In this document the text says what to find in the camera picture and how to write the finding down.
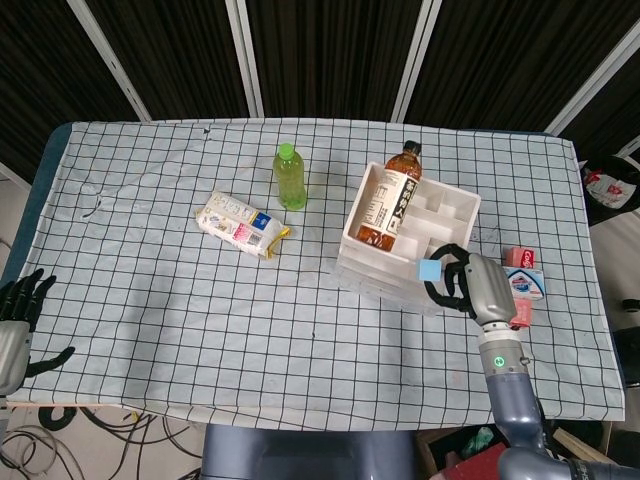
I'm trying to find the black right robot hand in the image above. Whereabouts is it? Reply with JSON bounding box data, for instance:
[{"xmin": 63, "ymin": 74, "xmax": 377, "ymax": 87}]
[{"xmin": 422, "ymin": 243, "xmax": 517, "ymax": 326}]

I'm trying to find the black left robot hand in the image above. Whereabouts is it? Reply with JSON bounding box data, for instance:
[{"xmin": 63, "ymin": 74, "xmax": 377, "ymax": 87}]
[{"xmin": 0, "ymin": 268, "xmax": 76, "ymax": 399}]

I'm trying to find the blue foam cube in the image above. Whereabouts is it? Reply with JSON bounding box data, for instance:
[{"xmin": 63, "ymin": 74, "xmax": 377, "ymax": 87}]
[{"xmin": 416, "ymin": 258, "xmax": 445, "ymax": 284}]

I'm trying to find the clear plastic drawer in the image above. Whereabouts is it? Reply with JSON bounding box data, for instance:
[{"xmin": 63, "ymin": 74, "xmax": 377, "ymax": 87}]
[{"xmin": 344, "ymin": 262, "xmax": 447, "ymax": 319}]

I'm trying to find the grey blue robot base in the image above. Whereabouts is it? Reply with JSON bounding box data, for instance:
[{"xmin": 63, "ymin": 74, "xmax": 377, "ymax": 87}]
[{"xmin": 199, "ymin": 424, "xmax": 426, "ymax": 480}]

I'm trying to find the white blue soap box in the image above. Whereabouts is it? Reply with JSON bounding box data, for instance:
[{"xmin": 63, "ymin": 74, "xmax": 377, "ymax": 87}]
[{"xmin": 502, "ymin": 265, "xmax": 546, "ymax": 301}]

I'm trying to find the pink small block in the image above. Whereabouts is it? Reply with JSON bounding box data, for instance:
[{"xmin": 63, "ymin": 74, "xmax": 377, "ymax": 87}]
[{"xmin": 509, "ymin": 298, "xmax": 534, "ymax": 330}]

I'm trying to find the red small carton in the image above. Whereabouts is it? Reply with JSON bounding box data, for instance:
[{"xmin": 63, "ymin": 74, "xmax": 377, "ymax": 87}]
[{"xmin": 504, "ymin": 245, "xmax": 537, "ymax": 269}]

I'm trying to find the brown tea bottle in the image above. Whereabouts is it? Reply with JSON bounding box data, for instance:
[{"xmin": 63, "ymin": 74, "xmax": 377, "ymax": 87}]
[{"xmin": 355, "ymin": 140, "xmax": 425, "ymax": 253}]

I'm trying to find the green plastic bag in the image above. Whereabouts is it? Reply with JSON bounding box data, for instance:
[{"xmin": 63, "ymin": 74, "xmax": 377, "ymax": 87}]
[{"xmin": 460, "ymin": 425, "xmax": 495, "ymax": 457}]

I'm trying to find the black bag with red print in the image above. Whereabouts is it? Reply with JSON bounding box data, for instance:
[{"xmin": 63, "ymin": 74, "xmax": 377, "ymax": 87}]
[{"xmin": 579, "ymin": 154, "xmax": 640, "ymax": 229}]

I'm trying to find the dark equipment beside table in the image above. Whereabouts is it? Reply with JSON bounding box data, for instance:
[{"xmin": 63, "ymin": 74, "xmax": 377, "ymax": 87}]
[{"xmin": 612, "ymin": 297, "xmax": 640, "ymax": 389}]

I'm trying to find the blue table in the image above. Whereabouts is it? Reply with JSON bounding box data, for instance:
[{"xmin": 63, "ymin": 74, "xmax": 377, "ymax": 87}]
[{"xmin": 0, "ymin": 122, "xmax": 74, "ymax": 301}]

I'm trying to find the white black grid tablecloth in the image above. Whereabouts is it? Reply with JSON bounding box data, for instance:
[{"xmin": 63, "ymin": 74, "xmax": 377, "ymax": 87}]
[{"xmin": 9, "ymin": 118, "xmax": 629, "ymax": 432}]

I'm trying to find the green plastic bottle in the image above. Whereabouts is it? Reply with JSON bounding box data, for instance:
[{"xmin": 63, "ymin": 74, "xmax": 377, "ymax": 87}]
[{"xmin": 272, "ymin": 142, "xmax": 308, "ymax": 211}]

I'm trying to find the white snack packet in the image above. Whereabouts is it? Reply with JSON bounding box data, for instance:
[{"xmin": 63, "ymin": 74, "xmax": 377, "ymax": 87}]
[{"xmin": 194, "ymin": 191, "xmax": 292, "ymax": 260}]

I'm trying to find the black floor cable bundle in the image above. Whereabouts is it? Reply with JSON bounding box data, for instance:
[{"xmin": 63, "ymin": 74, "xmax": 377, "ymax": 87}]
[{"xmin": 0, "ymin": 404, "xmax": 206, "ymax": 480}]

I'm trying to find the white compartment tray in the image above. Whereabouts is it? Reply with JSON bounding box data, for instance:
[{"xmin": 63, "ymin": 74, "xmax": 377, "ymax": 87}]
[{"xmin": 333, "ymin": 159, "xmax": 482, "ymax": 319}]

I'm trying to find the white partition post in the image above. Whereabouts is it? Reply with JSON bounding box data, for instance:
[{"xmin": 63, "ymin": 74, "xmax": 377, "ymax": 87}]
[
  {"xmin": 391, "ymin": 0, "xmax": 442, "ymax": 122},
  {"xmin": 544, "ymin": 22, "xmax": 640, "ymax": 135},
  {"xmin": 224, "ymin": 0, "xmax": 265, "ymax": 119},
  {"xmin": 64, "ymin": 0, "xmax": 152, "ymax": 121}
]

